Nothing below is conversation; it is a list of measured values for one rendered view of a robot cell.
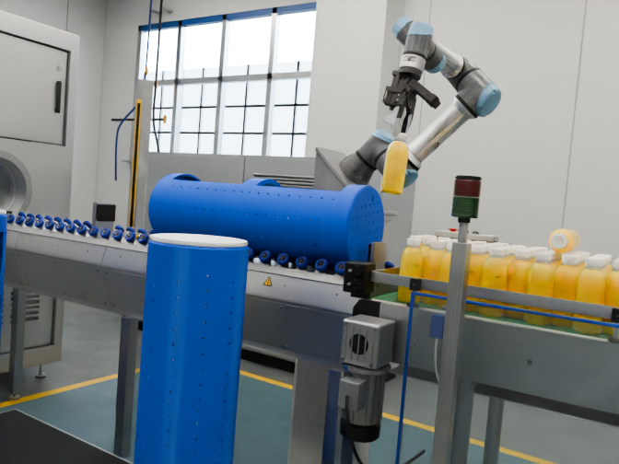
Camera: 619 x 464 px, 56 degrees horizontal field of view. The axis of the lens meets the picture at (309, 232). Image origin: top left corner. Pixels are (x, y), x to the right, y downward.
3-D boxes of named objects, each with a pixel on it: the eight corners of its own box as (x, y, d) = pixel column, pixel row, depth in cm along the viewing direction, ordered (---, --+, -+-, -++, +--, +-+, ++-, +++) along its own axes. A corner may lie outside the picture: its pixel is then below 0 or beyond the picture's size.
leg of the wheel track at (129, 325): (122, 459, 250) (131, 315, 246) (131, 464, 247) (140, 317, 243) (110, 464, 245) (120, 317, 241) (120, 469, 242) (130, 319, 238)
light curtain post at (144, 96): (123, 408, 307) (145, 81, 297) (132, 411, 304) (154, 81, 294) (114, 411, 302) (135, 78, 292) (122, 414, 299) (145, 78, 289)
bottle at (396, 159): (406, 195, 178) (414, 141, 178) (394, 192, 173) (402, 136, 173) (388, 194, 183) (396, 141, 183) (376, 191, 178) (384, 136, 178)
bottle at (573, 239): (550, 237, 170) (540, 238, 156) (569, 223, 168) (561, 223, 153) (566, 256, 168) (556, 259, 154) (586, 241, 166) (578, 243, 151)
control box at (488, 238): (441, 257, 216) (443, 229, 215) (496, 263, 206) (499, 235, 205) (432, 258, 207) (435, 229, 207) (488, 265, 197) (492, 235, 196)
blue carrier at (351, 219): (198, 237, 253) (196, 170, 248) (383, 261, 208) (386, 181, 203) (148, 248, 230) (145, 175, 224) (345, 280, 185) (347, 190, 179)
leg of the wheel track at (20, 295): (16, 396, 312) (22, 279, 309) (22, 399, 309) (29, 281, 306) (5, 399, 307) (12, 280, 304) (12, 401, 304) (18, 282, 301)
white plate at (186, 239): (264, 244, 164) (263, 249, 164) (226, 235, 188) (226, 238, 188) (167, 241, 150) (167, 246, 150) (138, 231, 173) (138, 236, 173)
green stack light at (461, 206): (455, 216, 145) (457, 196, 145) (481, 218, 142) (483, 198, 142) (447, 215, 140) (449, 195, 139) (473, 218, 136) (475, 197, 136)
